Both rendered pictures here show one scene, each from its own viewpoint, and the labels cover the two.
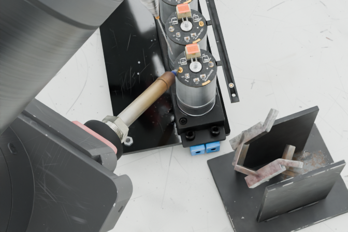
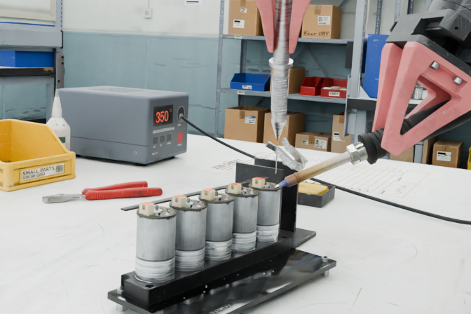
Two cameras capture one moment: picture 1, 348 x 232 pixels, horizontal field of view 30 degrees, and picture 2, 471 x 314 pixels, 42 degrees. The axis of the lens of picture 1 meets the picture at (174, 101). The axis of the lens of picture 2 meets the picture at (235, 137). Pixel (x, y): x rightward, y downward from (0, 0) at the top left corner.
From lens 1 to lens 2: 0.63 m
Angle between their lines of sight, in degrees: 100
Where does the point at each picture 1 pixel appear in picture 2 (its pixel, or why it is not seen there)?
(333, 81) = not seen: hidden behind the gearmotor
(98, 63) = (286, 305)
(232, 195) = (294, 239)
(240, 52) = not seen: hidden behind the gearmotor
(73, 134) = (399, 26)
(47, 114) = (402, 31)
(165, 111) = (282, 256)
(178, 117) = (284, 239)
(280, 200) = (287, 190)
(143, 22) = (226, 282)
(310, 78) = not seen: hidden behind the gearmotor
